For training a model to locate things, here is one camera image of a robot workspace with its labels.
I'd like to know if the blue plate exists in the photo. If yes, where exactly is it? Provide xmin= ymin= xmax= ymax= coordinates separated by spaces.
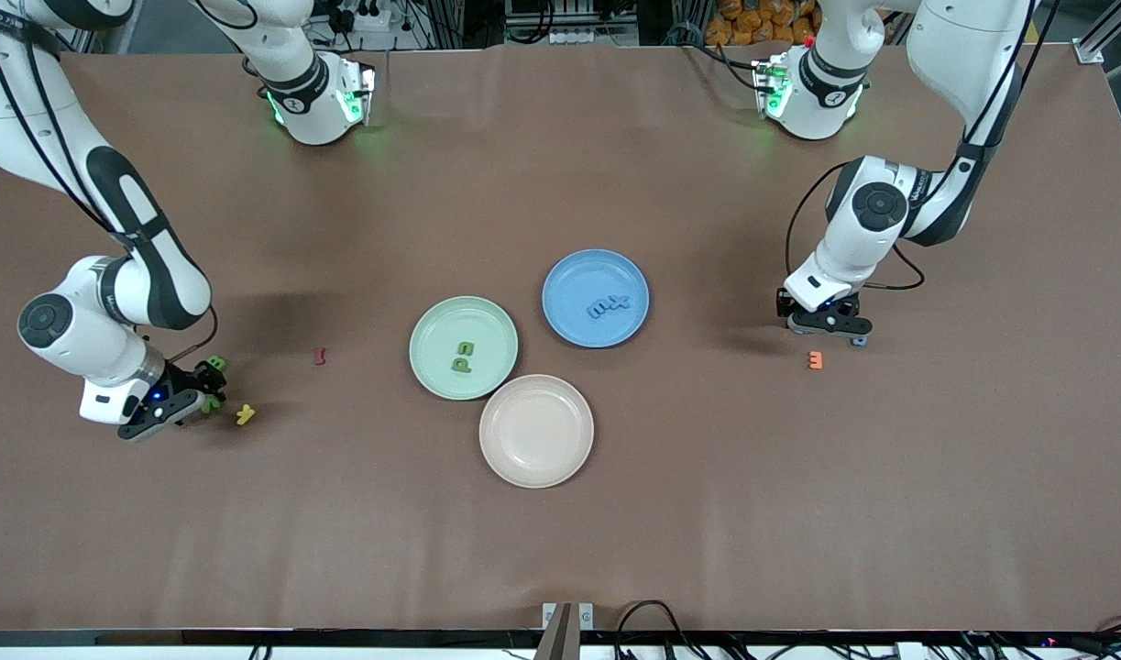
xmin=542 ymin=248 xmax=651 ymax=349

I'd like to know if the green plate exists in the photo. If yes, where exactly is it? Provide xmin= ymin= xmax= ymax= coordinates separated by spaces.
xmin=409 ymin=295 xmax=520 ymax=402

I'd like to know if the beige plate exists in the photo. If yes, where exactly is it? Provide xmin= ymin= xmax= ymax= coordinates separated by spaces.
xmin=478 ymin=374 xmax=595 ymax=490

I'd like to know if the bag of orange fruit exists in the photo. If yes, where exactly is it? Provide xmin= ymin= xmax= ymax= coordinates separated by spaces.
xmin=707 ymin=0 xmax=818 ymax=47

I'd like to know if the matte table cover sheet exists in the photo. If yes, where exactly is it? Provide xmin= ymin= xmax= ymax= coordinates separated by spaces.
xmin=0 ymin=41 xmax=1121 ymax=633

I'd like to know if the white power strip with plugs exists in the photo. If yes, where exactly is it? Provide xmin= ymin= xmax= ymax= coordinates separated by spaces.
xmin=326 ymin=0 xmax=391 ymax=33

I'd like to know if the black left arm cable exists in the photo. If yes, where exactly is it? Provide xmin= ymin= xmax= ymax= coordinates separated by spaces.
xmin=784 ymin=0 xmax=1061 ymax=291

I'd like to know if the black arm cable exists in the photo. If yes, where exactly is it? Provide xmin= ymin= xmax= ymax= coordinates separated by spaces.
xmin=784 ymin=0 xmax=1061 ymax=291
xmin=0 ymin=23 xmax=220 ymax=363

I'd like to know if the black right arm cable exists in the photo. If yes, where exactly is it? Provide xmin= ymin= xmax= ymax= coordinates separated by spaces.
xmin=0 ymin=23 xmax=220 ymax=363

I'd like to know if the black table edge rail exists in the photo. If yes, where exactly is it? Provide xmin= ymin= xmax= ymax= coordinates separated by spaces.
xmin=0 ymin=629 xmax=1121 ymax=648

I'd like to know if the black looped cable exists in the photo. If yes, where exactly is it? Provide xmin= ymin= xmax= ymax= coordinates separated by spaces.
xmin=615 ymin=600 xmax=708 ymax=660

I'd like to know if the aluminium frame post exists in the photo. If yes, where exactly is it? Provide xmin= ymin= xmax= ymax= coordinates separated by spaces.
xmin=1076 ymin=0 xmax=1121 ymax=65

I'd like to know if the metal bracket with post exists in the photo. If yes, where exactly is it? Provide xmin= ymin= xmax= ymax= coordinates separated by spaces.
xmin=534 ymin=602 xmax=595 ymax=660

